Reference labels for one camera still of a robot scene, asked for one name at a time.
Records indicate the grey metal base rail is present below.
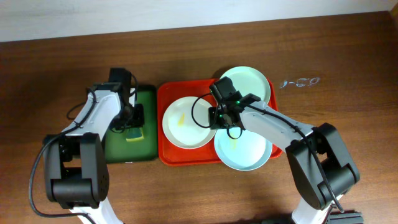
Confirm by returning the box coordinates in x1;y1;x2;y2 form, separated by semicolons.
325;212;364;224

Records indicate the light blue round plate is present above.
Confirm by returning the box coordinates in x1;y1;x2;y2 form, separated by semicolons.
214;128;273;171

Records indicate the red plastic tray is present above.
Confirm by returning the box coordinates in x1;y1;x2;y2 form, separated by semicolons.
156;78;284;167

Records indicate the mint green round plate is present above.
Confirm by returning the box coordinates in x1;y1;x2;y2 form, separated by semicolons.
221;66;271;103

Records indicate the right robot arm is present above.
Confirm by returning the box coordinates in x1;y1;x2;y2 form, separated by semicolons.
209;77;364;223

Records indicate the white round plate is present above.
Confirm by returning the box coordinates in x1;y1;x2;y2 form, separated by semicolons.
162;96;216;149

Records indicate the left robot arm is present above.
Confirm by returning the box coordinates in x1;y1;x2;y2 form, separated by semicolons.
41;68;144;223

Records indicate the green yellow sponge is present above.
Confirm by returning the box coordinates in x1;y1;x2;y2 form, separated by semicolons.
126;128;144;142

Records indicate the dark green plastic tray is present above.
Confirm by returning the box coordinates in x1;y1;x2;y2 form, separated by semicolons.
103;85;158;164

